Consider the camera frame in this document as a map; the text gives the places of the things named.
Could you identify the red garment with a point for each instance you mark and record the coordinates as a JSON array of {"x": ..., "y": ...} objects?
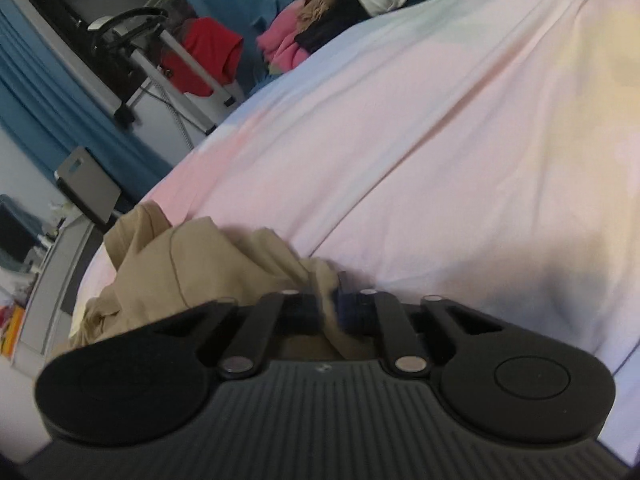
[{"x": 210, "y": 50}]

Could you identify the dark garment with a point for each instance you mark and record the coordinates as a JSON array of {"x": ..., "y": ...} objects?
[{"x": 335, "y": 22}]

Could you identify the tan printed shirt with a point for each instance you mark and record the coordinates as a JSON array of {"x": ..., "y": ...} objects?
[{"x": 200, "y": 260}]

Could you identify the pink garment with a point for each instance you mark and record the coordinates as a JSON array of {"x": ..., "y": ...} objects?
[{"x": 282, "y": 42}]

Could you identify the dark window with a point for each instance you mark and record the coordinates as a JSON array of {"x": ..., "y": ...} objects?
[{"x": 65, "y": 0}]

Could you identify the bed with pastel duvet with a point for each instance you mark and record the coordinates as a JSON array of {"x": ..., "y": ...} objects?
[{"x": 425, "y": 135}]

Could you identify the white vanity desk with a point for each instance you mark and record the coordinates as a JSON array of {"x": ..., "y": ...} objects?
[{"x": 55, "y": 280}]

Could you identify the black and white chair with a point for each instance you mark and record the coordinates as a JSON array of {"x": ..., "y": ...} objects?
[{"x": 90, "y": 185}]

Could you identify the wavy white-framed mirror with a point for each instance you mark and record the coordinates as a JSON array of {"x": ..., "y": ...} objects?
[{"x": 17, "y": 230}]

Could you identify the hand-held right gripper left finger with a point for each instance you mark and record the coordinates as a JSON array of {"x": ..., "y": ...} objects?
[{"x": 310, "y": 315}]

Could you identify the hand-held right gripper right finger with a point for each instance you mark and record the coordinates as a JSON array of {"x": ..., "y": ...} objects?
[{"x": 352, "y": 312}]

